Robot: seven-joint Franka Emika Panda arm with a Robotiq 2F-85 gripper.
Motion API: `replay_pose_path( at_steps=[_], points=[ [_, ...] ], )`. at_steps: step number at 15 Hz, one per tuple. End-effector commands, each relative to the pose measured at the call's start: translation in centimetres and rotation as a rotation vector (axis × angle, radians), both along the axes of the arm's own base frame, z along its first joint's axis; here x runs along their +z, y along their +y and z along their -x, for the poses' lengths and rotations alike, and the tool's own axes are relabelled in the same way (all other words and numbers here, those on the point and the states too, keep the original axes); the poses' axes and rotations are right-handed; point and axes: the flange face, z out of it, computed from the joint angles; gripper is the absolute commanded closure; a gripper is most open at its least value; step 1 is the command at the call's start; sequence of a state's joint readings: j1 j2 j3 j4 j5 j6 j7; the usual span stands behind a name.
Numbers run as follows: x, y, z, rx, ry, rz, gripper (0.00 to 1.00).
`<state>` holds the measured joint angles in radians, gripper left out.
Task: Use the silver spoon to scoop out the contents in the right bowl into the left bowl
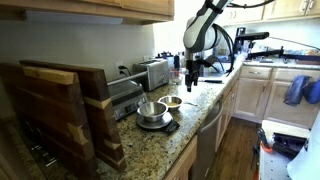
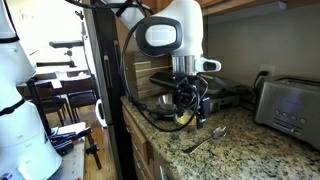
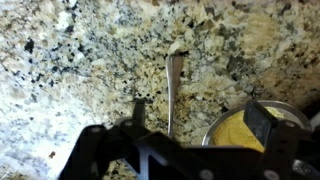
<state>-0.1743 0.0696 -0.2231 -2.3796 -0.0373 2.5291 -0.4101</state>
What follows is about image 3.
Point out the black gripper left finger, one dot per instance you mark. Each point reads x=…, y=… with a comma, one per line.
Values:
x=90, y=150

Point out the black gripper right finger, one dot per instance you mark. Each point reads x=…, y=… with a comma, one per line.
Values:
x=286, y=150

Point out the steel bowl holding yellow grain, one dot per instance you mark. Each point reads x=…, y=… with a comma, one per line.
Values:
x=294, y=108

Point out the silver spoon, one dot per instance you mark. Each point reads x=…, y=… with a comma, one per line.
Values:
x=173, y=73

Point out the yellow grain contents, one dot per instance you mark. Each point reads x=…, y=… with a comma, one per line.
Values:
x=230, y=133

